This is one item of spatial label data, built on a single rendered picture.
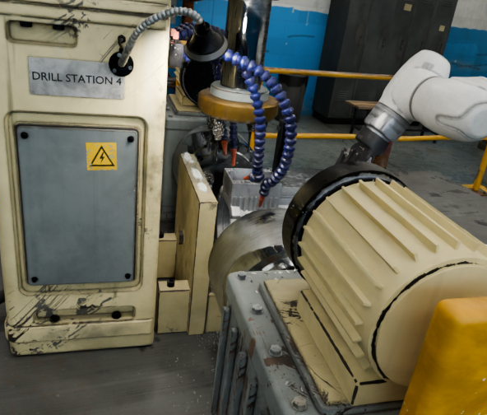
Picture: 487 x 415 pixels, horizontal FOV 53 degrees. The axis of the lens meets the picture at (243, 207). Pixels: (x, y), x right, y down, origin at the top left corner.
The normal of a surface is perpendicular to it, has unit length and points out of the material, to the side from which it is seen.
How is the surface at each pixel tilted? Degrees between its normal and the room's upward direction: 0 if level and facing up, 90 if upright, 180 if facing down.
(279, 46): 90
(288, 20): 90
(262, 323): 0
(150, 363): 0
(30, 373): 0
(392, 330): 90
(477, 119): 93
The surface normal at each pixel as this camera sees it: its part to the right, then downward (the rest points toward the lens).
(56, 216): 0.25, 0.43
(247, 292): 0.11, -0.90
